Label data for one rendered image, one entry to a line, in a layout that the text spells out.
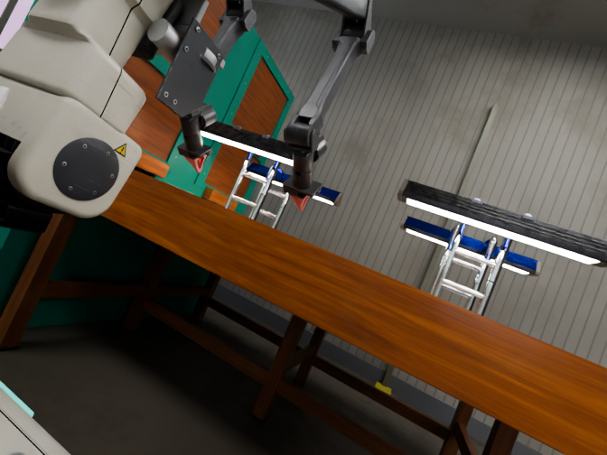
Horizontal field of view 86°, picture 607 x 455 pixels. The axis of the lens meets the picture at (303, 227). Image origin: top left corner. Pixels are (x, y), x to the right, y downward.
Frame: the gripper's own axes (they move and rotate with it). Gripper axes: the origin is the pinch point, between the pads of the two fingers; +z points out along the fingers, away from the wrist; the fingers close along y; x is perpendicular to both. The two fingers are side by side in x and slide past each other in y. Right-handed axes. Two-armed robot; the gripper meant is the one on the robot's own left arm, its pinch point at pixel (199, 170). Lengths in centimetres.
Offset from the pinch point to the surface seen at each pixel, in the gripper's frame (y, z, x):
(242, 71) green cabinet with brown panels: 48, -4, -89
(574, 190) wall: -163, 66, -203
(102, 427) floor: -15, 50, 70
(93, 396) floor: -1, 56, 65
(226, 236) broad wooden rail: -29.7, 0.7, 21.1
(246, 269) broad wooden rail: -39.9, 4.6, 25.7
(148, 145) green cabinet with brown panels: 48, 12, -16
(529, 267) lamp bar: -124, 39, -63
